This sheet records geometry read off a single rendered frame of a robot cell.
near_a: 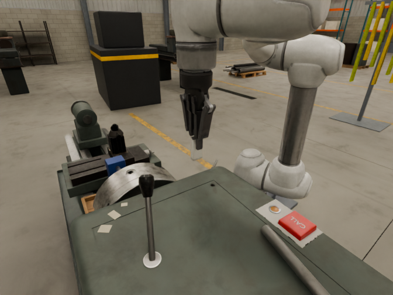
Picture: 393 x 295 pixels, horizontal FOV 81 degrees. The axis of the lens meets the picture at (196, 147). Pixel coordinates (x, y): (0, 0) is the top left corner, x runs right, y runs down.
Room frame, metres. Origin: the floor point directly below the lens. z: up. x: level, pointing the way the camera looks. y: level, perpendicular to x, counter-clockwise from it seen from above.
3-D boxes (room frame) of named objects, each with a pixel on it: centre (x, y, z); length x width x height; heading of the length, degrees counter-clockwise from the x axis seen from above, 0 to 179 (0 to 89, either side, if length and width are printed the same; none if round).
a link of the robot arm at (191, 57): (0.55, 0.00, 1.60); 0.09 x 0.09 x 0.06
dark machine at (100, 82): (5.98, 1.81, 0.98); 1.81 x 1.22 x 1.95; 29
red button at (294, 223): (0.38, -0.23, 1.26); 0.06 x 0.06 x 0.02; 33
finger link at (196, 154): (0.55, 0.00, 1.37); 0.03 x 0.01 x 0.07; 123
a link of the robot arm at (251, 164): (1.07, -0.30, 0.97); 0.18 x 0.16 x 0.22; 58
